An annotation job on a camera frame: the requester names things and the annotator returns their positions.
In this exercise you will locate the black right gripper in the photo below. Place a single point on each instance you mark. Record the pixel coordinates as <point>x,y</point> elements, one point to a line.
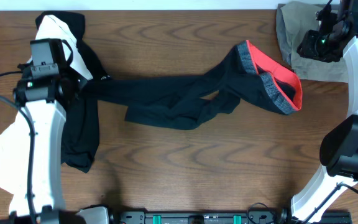
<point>307,50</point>

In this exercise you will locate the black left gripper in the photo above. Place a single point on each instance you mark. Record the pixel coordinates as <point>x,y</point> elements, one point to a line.
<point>81,83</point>

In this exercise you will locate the black leggings with red waistband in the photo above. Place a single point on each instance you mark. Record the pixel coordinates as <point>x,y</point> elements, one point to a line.
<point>186,102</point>

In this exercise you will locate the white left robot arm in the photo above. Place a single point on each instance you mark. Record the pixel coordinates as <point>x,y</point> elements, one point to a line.
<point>47,98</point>

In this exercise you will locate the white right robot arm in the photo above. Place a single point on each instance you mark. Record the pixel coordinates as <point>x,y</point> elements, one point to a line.
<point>338,154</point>

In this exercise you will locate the black shirt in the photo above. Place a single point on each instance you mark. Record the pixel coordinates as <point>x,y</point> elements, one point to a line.
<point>80,139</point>

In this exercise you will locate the olive khaki garment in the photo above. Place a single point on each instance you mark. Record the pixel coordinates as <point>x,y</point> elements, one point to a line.
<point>293,20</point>

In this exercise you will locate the white garment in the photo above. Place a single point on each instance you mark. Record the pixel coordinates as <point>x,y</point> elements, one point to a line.
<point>14,140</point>

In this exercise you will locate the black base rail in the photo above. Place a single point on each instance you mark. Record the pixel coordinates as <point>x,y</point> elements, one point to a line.
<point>254,215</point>

